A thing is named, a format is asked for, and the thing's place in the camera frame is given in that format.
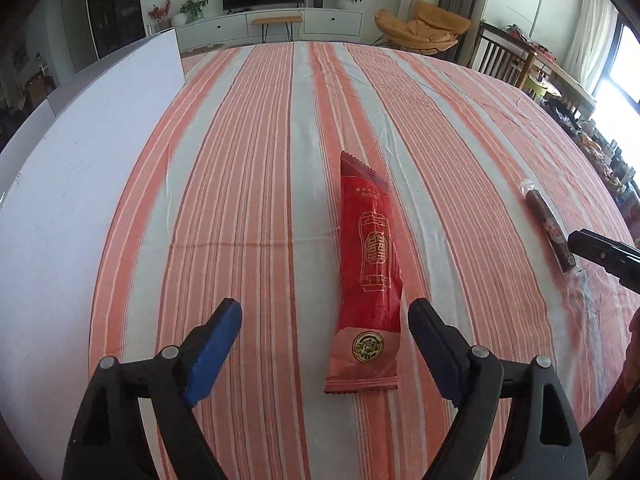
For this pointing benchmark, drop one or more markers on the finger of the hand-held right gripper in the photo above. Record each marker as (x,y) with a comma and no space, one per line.
(612,257)

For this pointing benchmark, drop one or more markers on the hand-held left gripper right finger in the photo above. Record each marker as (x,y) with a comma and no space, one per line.
(435,350)

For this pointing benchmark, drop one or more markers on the brown sausage stick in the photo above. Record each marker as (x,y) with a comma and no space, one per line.
(542,215)

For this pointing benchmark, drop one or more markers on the white door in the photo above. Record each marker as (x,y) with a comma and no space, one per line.
(72,25)

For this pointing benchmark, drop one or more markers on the white television cabinet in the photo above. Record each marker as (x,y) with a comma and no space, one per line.
(220,27)

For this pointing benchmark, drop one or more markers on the green plant in vase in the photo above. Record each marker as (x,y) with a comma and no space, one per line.
(195,7)

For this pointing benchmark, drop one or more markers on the orange lounge chair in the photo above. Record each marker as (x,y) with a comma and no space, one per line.
(422,27)

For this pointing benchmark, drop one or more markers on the white curtain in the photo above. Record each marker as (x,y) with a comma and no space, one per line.
(585,35)

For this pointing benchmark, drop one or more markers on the red flowers in vase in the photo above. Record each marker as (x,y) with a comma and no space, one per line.
(161,12)

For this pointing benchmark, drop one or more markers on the orange striped tablecloth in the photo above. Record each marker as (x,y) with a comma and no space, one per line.
(250,210)

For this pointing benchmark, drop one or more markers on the long red snack packet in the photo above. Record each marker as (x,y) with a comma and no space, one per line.
(367,260)

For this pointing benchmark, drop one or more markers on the round white vase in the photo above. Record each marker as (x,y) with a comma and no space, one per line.
(179,19)

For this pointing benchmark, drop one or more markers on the wicker basket of snacks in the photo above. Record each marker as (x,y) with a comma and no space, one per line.
(592,142)

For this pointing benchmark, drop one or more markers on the lime green stool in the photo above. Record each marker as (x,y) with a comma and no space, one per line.
(540,91)

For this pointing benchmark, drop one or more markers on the dark bookshelf cabinet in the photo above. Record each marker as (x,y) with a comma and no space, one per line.
(112,5)

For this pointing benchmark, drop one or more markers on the white cardboard box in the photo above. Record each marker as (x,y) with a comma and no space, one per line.
(60,185)

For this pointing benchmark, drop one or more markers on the clear bowl with dark items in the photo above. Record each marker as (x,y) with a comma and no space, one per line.
(562,110)

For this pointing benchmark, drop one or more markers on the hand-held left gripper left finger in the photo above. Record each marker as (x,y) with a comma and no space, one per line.
(212,355)

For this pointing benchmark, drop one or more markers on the group of bottles and jars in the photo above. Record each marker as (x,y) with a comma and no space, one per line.
(617,165)

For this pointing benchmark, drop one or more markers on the wooden bench stool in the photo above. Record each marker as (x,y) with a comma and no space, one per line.
(277,20)

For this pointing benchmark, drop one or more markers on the dark-framed window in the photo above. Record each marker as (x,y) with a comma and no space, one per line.
(622,60)

